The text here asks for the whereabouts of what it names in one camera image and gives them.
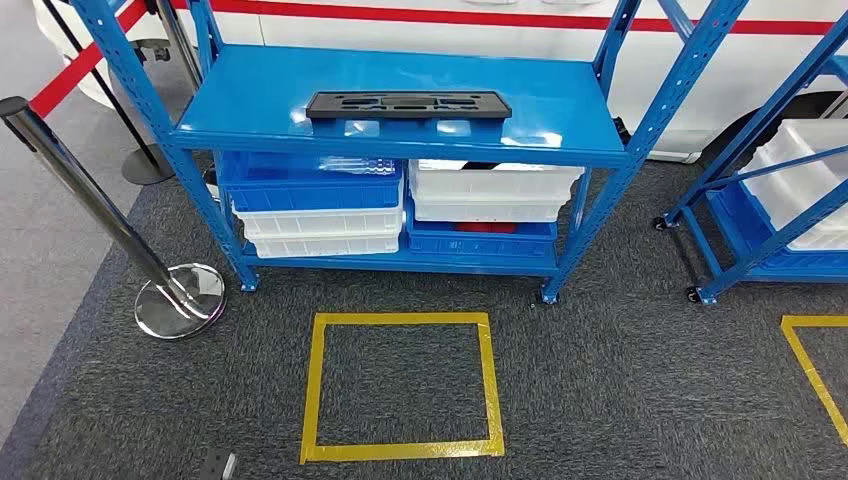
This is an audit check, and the blue plastic bin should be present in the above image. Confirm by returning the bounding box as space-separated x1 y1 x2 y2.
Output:
404 198 559 258
718 182 848 273
218 150 404 213

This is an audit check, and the large white plastic bin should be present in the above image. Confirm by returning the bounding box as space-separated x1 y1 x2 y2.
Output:
740 119 848 252

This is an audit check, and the black stanchion post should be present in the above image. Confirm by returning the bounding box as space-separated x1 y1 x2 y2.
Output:
40 0 177 187

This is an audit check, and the chrome stanchion post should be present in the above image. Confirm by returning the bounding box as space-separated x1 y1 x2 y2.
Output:
0 95 228 341
155 0 204 91

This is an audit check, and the blue metal shelf rack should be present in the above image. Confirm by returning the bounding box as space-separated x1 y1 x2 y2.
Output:
69 0 750 306

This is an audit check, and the red barrier belt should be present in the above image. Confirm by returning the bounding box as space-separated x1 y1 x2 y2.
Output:
29 0 150 119

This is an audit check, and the yellow floor tape square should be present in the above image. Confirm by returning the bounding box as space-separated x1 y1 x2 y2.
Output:
299 312 506 465

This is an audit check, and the blue metal shelf cart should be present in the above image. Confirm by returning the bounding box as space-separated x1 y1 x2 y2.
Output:
652 13 848 306

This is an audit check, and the long black plastic frame part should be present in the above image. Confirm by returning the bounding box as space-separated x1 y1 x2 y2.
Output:
305 90 513 121

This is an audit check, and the red item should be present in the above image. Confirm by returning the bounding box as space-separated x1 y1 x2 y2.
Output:
453 221 518 234

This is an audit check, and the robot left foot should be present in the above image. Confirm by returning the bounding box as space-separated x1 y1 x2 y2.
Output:
198 452 238 480

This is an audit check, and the white vehicle with red stripe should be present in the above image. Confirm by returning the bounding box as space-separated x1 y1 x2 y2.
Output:
33 0 848 164

